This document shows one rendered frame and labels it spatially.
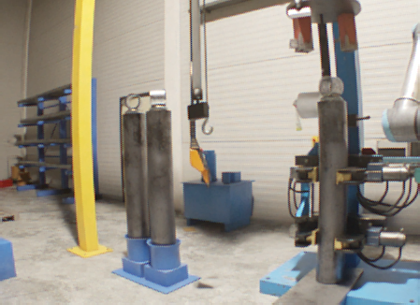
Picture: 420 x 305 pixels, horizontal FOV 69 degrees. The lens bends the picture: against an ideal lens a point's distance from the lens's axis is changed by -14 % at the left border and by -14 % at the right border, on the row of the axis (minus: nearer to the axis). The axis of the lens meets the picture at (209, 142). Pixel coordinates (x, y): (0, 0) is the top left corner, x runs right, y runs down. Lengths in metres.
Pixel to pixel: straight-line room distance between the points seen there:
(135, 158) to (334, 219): 1.70
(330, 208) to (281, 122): 2.63
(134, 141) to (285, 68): 2.64
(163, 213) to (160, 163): 0.41
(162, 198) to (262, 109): 2.64
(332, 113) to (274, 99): 2.61
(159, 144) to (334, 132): 1.34
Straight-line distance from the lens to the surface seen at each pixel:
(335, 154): 2.43
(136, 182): 3.07
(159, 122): 2.81
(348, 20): 2.72
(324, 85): 2.58
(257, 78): 5.15
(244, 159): 5.23
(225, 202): 4.59
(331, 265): 2.60
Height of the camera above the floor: 1.23
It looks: 1 degrees down
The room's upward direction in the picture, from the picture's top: 2 degrees counter-clockwise
